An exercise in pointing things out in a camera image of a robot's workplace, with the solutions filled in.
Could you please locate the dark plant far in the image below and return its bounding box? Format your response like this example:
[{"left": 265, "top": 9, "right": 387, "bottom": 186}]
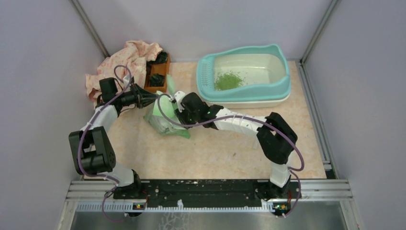
[{"left": 154, "top": 51, "right": 169, "bottom": 64}]

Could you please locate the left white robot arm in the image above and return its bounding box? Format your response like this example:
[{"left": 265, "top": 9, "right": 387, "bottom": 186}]
[{"left": 68, "top": 78, "right": 158, "bottom": 199}]

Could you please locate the teal litter box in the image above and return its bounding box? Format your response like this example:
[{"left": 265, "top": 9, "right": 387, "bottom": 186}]
[{"left": 195, "top": 44, "right": 292, "bottom": 108}]

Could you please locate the dark plant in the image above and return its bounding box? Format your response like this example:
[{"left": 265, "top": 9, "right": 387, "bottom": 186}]
[
  {"left": 154, "top": 51, "right": 169, "bottom": 64},
  {"left": 149, "top": 73, "right": 165, "bottom": 87}
]

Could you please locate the pink patterned cloth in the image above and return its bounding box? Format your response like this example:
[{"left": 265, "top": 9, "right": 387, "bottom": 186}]
[{"left": 85, "top": 40, "right": 163, "bottom": 101}]

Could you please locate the white slotted cable duct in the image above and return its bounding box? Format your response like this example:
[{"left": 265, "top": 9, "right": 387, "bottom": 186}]
[{"left": 76, "top": 200, "right": 275, "bottom": 213}]

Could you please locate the wooden tray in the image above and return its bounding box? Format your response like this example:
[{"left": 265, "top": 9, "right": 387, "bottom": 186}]
[{"left": 144, "top": 51, "right": 170, "bottom": 93}]

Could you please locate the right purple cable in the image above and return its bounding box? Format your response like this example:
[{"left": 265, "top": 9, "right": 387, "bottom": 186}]
[{"left": 157, "top": 92, "right": 306, "bottom": 218}]

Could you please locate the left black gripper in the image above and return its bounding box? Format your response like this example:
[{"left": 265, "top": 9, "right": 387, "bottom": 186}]
[{"left": 116, "top": 82, "right": 160, "bottom": 109}]

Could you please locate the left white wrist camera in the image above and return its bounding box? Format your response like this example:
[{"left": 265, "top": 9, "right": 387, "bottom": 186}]
[{"left": 123, "top": 74, "right": 134, "bottom": 87}]

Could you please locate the green litter bag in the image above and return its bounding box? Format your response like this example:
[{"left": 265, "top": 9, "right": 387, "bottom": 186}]
[{"left": 144, "top": 75, "right": 191, "bottom": 139}]

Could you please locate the dark plant near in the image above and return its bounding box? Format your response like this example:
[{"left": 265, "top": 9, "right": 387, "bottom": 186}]
[{"left": 149, "top": 73, "right": 165, "bottom": 87}]

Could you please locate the green litter pile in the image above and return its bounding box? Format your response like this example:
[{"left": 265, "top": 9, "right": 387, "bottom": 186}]
[{"left": 214, "top": 71, "right": 245, "bottom": 91}]

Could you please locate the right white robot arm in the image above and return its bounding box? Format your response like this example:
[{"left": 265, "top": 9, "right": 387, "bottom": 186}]
[{"left": 169, "top": 91, "right": 298, "bottom": 197}]

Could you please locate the white bag clip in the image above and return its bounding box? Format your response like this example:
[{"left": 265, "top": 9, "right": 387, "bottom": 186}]
[{"left": 252, "top": 140, "right": 259, "bottom": 150}]

